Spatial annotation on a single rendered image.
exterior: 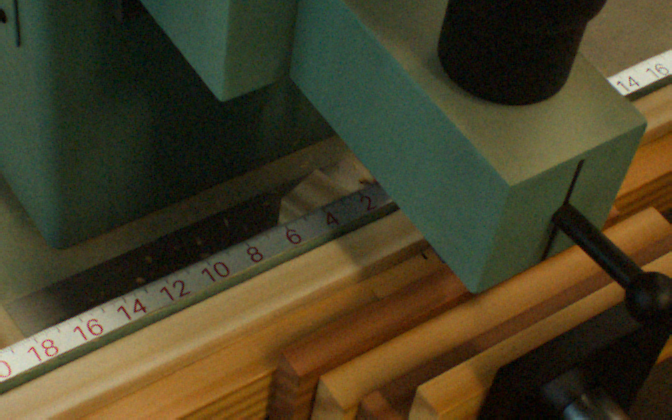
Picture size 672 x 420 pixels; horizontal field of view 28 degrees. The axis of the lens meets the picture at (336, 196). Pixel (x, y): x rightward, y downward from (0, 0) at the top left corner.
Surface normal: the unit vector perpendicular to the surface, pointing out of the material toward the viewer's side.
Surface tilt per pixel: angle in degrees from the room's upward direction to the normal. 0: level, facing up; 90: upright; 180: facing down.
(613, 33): 0
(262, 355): 0
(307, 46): 90
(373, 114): 90
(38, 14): 90
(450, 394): 0
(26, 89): 90
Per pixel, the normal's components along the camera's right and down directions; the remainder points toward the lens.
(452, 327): 0.11, -0.63
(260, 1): 0.55, 0.69
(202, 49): -0.83, 0.36
